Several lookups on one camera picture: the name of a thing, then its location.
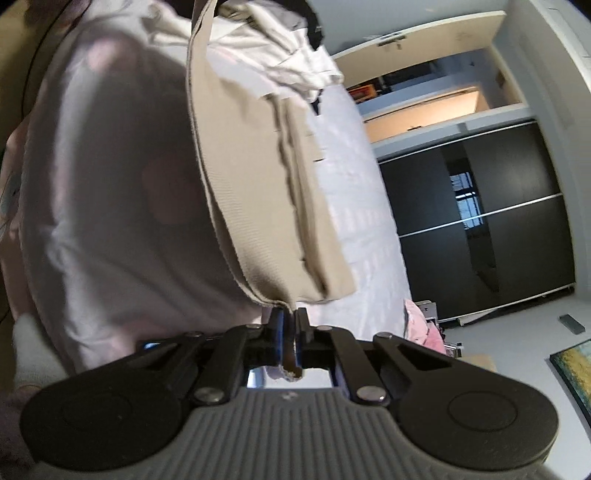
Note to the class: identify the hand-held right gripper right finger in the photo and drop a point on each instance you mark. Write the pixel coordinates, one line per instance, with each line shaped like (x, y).
(323, 341)

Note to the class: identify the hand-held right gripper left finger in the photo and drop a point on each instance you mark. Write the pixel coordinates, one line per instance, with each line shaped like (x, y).
(278, 337)

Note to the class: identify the beige sweater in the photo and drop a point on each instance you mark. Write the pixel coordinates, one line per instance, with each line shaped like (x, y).
(258, 207)

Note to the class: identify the pale pink cloth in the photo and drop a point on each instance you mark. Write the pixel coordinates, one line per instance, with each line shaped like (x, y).
(420, 327)

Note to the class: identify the beige padded headboard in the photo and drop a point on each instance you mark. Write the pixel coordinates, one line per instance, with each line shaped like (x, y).
(480, 362)

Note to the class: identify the polka dot bed sheet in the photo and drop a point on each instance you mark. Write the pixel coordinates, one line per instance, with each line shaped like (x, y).
(115, 254)

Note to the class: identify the black sliding wardrobe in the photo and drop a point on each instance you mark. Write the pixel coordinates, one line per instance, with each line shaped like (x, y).
(508, 230)

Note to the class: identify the beige hallway door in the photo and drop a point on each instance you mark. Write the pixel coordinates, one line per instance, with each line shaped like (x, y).
(425, 115)

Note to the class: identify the orange stool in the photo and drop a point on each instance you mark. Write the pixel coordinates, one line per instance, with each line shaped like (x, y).
(361, 92)

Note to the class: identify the framed painting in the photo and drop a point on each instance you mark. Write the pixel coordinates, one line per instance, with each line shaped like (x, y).
(577, 369)

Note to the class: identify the navy garment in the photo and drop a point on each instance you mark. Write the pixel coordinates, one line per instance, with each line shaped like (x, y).
(304, 18)

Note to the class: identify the white bedroom door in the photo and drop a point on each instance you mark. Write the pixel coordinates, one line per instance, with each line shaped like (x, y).
(415, 34)

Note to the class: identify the dark wall fixture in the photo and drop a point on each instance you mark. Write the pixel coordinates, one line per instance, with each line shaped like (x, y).
(571, 323)

